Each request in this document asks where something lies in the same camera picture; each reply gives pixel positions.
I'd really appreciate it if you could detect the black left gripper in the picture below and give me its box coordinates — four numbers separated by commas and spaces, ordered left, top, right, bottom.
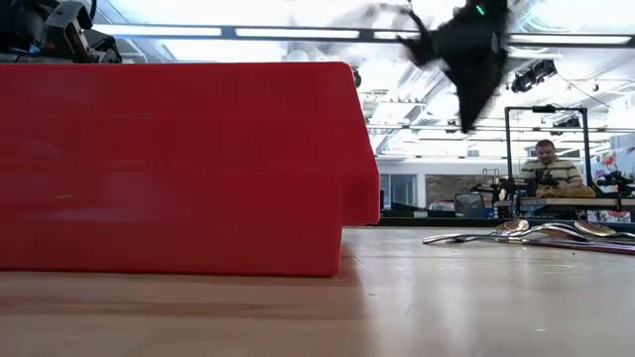
42, 0, 123, 64

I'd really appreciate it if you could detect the wooden background table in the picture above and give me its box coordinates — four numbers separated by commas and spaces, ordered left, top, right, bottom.
493, 196, 635, 208

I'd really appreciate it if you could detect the pile of metal spoons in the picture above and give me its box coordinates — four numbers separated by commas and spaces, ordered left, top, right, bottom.
495, 219, 619, 244

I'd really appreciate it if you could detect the iridescent knife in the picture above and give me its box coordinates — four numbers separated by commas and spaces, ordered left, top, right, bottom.
515, 238, 635, 257

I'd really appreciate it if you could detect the person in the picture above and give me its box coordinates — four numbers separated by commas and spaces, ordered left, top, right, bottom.
518, 139, 585, 195

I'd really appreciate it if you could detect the black background station frame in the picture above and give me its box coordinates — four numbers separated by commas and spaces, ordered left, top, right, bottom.
504, 104, 592, 219

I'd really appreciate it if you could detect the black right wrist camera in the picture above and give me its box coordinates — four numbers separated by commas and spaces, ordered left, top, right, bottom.
460, 0, 510, 31

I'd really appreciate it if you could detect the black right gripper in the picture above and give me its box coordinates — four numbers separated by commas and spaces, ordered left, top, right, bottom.
399, 0, 510, 134

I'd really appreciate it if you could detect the iridescent spoon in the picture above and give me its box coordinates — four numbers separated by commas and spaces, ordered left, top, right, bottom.
421, 218, 531, 246
525, 221, 579, 242

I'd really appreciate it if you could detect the tan object on table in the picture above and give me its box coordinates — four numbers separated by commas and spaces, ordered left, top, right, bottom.
534, 183, 596, 199

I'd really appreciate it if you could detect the red plastic bin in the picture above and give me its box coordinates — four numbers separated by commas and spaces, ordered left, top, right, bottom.
0, 61, 381, 278

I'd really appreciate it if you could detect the grey office chair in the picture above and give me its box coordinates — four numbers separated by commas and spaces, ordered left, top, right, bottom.
453, 191, 486, 218

